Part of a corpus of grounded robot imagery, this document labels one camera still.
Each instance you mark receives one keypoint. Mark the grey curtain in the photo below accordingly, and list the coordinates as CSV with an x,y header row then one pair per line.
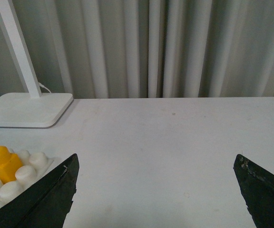
x,y
151,48

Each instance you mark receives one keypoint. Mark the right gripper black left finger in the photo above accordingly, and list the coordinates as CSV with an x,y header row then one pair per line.
x,y
46,203

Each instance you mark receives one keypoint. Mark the white desk lamp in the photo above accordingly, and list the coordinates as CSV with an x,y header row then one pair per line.
x,y
32,109

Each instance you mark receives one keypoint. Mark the yellow two-stud block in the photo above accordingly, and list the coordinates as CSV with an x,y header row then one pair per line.
x,y
9,164

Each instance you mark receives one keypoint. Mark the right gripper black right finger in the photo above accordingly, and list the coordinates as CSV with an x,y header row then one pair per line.
x,y
257,188

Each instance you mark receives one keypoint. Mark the white studded base plate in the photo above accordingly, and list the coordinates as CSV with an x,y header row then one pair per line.
x,y
35,166

